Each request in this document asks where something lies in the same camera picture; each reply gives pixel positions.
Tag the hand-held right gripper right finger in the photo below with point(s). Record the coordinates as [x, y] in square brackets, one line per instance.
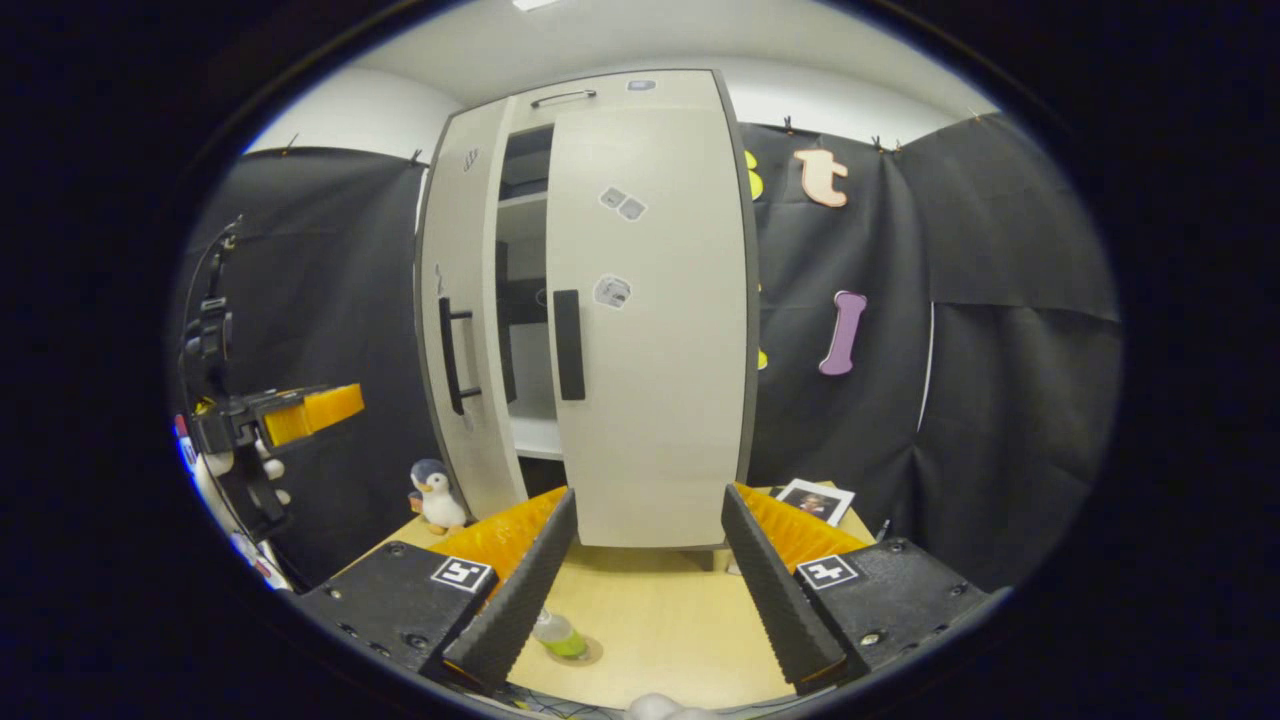
[770, 590]

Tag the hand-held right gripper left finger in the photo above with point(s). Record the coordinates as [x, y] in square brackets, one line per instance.
[520, 590]

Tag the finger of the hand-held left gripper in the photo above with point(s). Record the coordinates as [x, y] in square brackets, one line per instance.
[325, 408]

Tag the green label tea bottle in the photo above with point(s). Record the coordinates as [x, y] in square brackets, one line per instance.
[560, 635]

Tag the round cork coaster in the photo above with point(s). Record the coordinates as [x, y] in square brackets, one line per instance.
[592, 652]

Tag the white cabinet door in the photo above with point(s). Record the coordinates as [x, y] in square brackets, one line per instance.
[465, 250]
[660, 400]

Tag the grey white cabinet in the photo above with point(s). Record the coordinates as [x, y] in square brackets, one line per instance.
[620, 90]

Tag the penguin plush toy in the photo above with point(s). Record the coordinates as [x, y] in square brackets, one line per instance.
[438, 500]

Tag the black backdrop cloth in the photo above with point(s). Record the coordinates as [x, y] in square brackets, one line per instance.
[330, 270]
[960, 350]

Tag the ceiling light panel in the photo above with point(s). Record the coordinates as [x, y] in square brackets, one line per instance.
[535, 4]

